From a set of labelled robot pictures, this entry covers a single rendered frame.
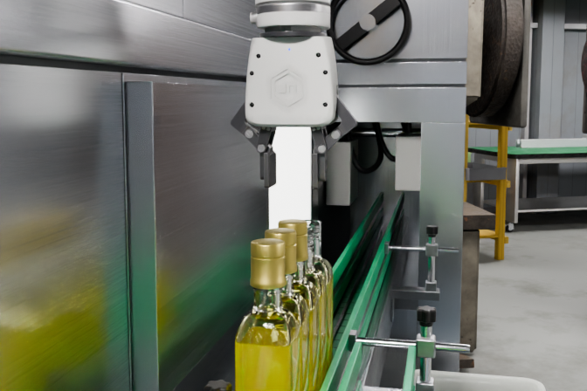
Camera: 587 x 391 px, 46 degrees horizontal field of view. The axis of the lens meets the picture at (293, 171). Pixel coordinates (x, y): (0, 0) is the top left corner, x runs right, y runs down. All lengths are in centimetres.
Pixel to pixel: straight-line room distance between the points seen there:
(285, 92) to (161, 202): 18
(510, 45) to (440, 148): 227
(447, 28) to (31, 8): 138
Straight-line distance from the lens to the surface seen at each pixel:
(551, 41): 932
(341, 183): 196
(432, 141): 181
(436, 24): 182
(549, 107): 931
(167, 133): 75
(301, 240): 80
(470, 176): 630
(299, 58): 77
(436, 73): 181
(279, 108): 77
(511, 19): 405
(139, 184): 73
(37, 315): 61
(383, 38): 182
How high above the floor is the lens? 147
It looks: 6 degrees down
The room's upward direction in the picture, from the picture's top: straight up
